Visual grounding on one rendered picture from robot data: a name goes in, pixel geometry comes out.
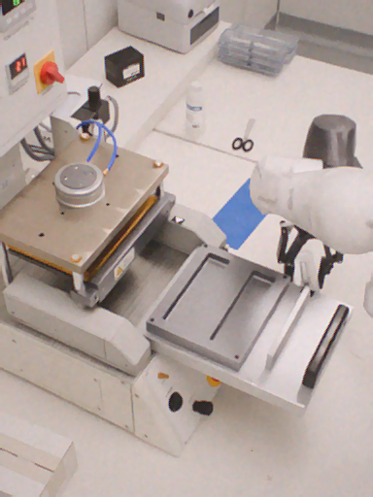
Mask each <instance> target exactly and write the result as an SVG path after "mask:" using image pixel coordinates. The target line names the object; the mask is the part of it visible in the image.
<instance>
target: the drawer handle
mask: <svg viewBox="0 0 373 497"><path fill-rule="evenodd" d="M349 314H350V307H349V306H345V305H343V304H340V305H338V307H337V309H336V311H334V314H333V316H332V318H331V320H330V322H329V323H328V324H327V327H326V329H325V331H324V333H322V336H321V339H320V341H319V343H318V345H317V347H316V349H315V352H314V354H313V356H312V358H310V360H309V361H308V364H307V366H306V368H305V372H304V374H303V379H302V384H303V385H306V387H308V388H311V389H314V388H315V385H316V382H317V378H318V376H319V373H320V371H321V369H322V368H323V365H324V363H325V360H326V358H327V357H328V355H329V353H330V351H331V348H332V346H333V344H334V342H336V340H337V337H338V335H339V333H340V331H341V329H342V327H343V326H345V323H346V321H348V318H349Z"/></svg>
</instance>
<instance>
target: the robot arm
mask: <svg viewBox="0 0 373 497"><path fill-rule="evenodd" d="M355 150H356V123H355V122H354V121H353V120H352V119H351V118H349V117H347V116H339V115H338V114H337V115H320V116H316V117H314V119H313V121H312V123H311V124H310V126H309V128H308V131H307V135H306V140H305V144H304V149H303V155H302V158H301V157H291V156H280V155H271V154H268V155H266V156H265V157H263V158H261V159H260V160H259V162H258V163H257V164H256V165H255V166H254V170H253V172H252V179H251V180H250V185H249V191H250V196H252V200H253V203H254V205H255V206H256V207H257V208H258V210H259V212H260V213H261V214H262V215H279V216H280V217H282V218H284V219H286V220H289V221H290V222H285V221H284V220H281V221H280V227H281V235H280V241H279V244H278V249H277V259H278V264H280V265H281V264H284V274H286V275H289V276H290V282H293V277H294V270H295V262H294V259H295V258H296V256H297V254H298V253H299V252H300V251H301V249H302V248H303V246H304V245H306V243H307V242H308V240H319V241H321V242H322V246H323V252H325V256H326V257H325V256H322V257H321V262H320V268H319V271H318V282H319V288H320V289H322V285H323V281H325V275H329V274H330V272H331V269H332V268H333V264H334V262H338V264H342V262H343V258H344V254H353V255H359V254H365V253H367V252H370V251H373V173H372V172H369V171H366V170H364V169H363V167H362V166H361V164H360V161H359V160H357V158H356V156H355ZM293 228H295V230H296V231H297V234H296V236H295V239H294V241H293V242H292V244H291V246H290V247H289V249H288V251H287V253H286V248H287V244H288V239H289V235H290V234H291V231H292V229H293ZM330 248H332V249H335V253H334V254H331V251H330ZM363 307H364V309H365V310H366V312H367V314H368V315H369V316H371V317H372V318H373V272H372V277H370V281H369V282H366V285H365V293H364V302H363Z"/></svg>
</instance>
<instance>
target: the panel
mask: <svg viewBox="0 0 373 497"><path fill-rule="evenodd" d="M142 376H143V379H144V380H145V382H146V384H147V386H148V387H149V388H150V389H151V392H152V394H153V396H154V398H155V400H156V402H157V404H158V406H159V407H160V408H161V410H162V411H163V413H164V415H165V416H166V418H167V420H168V422H169V423H170V426H171V428H172V430H173V431H174V433H176V435H177V436H178V439H179V441H180V443H181V444H182V446H183V449H185V446H186V445H187V444H188V442H189V440H190V439H191V436H192V434H193V433H194V431H195V429H196V428H197V426H198V423H200V422H201V420H202V418H203V417H204V415H202V414H199V413H198V412H195V411H194V410H193V409H192V405H193V403H194V402H195V400H198V402H201V400H207V402H211V403H213V402H214V399H215V397H216V396H217V394H218V392H219V390H220V387H221V385H222V384H223V382H222V381H213V379H211V376H209V375H207V374H204V373H202V372H200V371H197V370H195V369H192V368H190V367H188V366H186V364H184V363H182V364H181V363H176V362H174V361H173V359H172V358H169V357H167V356H165V355H163V354H160V353H157V354H156V355H155V356H154V358H153V360H152V361H151V363H149V364H148V367H147V368H146V369H145V371H144V372H143V374H142ZM174 394H180V395H181V396H182V398H183V405H182V407H181V408H180V409H179V410H178V411H174V410H172V409H171V398H172V396H173V395H174Z"/></svg>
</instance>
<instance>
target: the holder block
mask: <svg viewBox="0 0 373 497"><path fill-rule="evenodd" d="M289 283H290V276H289V275H286V274H284V273H281V272H279V271H275V270H272V269H270V268H267V267H265V266H261V265H259V264H256V262H254V261H251V260H248V259H246V258H243V257H241V256H237V255H235V254H232V253H230V252H227V251H223V249H221V248H217V247H214V246H211V245H208V244H206V243H203V245H202V246H201V247H199V249H198V250H197V252H196V254H195V255H194V256H193V257H192V258H191V260H190V261H189V262H188V265H186V267H185V268H184V270H183V271H182V272H181V273H180V276H179V277H178V278H177V280H176V281H175V282H174V283H173V284H172V285H171V287H170V288H169V290H168V292H167V293H166V295H165V296H164V297H163V299H162V300H160V301H159V304H158V305H157V306H156V308H155V309H154V311H153V312H152V315H151V316H150V317H148V319H147V320H146V331H148V332H151V333H154V334H155V335H157V336H159V337H163V338H165V339H167V341H169V342H172V343H174V344H177V345H179V346H181V347H184V348H188V349H190V350H193V351H195V353H197V354H199V355H203V356H205V357H207V358H209V359H213V360H215V361H217V362H219V363H221V365H223V366H226V367H228V368H231V369H233V370H235V371H238V372H239V371H240V369H241V368H242V366H243V363H244V362H245V360H246V358H247V356H248V355H249V353H251V350H252V349H253V347H254V344H255V343H256V341H257V338H258V337H259V335H260V333H261V332H263V330H264V328H265V325H266V324H267V322H268V320H269V319H270V317H271V315H272V314H273V312H274V310H276V308H277V307H278V305H279V303H280V302H281V299H282V297H283V295H284V294H285V292H286V290H287V289H288V287H289Z"/></svg>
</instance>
